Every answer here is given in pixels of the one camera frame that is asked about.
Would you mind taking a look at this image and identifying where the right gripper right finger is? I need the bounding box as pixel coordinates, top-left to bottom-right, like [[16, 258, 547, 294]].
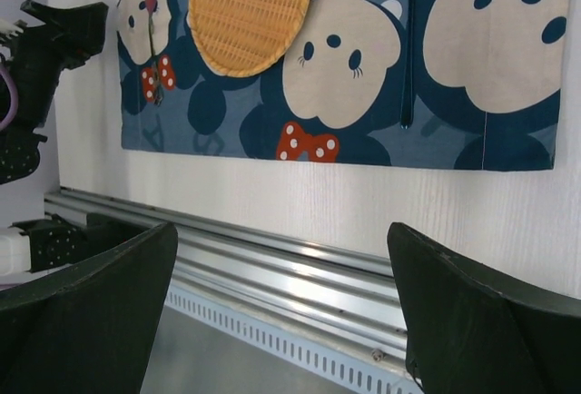
[[387, 222, 580, 393]]

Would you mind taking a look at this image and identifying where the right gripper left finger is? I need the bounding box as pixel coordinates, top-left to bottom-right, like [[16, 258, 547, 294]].
[[1, 223, 178, 393]]

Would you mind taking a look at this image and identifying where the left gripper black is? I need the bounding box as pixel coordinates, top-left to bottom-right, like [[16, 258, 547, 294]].
[[1, 0, 108, 129]]

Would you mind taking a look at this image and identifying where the iridescent pink fork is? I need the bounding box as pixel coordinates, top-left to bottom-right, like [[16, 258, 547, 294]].
[[144, 0, 163, 106]]

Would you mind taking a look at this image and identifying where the round woven bamboo plate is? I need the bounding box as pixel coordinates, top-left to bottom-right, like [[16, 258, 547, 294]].
[[187, 0, 310, 78]]

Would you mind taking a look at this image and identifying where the blue cartoon placemat cloth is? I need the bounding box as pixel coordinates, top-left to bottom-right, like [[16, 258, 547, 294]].
[[116, 0, 570, 172]]

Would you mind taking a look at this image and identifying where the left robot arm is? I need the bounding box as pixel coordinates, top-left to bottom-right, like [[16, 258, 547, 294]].
[[1, 0, 143, 290]]

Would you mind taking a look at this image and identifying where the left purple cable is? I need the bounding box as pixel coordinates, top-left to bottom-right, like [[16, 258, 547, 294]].
[[0, 64, 22, 134]]

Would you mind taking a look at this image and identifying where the aluminium rail frame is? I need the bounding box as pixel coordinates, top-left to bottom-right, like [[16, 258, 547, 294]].
[[44, 190, 407, 359]]

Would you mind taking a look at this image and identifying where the slotted cable duct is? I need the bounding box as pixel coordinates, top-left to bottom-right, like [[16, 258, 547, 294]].
[[165, 285, 420, 394]]

